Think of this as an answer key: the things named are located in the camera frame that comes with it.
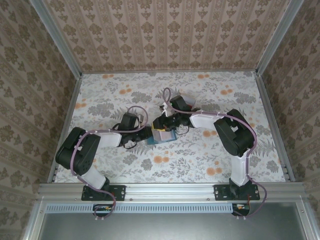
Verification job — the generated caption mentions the thin aluminium frame rail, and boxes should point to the thin aluminium frame rail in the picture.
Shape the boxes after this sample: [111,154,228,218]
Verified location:
[80,70,258,75]

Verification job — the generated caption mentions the grey metal panel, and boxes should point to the grey metal panel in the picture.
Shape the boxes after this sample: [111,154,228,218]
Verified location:
[37,201,311,240]

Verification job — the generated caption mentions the aluminium frame post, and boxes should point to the aluminium frame post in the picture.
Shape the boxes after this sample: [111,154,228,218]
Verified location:
[31,0,83,77]
[255,0,305,76]

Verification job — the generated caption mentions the blue leather card holder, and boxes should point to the blue leather card holder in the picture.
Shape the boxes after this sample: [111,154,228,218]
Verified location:
[146,128,179,146]

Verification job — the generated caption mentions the wide aluminium frame rail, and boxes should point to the wide aluminium frame rail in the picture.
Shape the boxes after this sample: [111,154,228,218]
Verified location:
[36,182,309,201]

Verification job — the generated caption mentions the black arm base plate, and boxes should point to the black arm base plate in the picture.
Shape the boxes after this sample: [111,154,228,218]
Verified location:
[214,184,261,201]
[81,184,126,201]

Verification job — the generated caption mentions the floral table cover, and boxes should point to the floral table cover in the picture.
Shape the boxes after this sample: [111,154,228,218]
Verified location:
[53,71,287,184]

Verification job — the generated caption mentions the grey slotted cable duct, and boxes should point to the grey slotted cable duct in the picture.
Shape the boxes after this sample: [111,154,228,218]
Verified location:
[45,202,236,214]

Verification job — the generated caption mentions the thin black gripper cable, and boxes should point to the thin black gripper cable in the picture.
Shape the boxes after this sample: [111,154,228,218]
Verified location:
[119,139,142,151]
[174,123,191,138]

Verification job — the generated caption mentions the small connector circuit board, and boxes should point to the small connector circuit board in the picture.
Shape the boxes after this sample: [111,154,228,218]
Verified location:
[231,202,251,217]
[92,203,113,218]

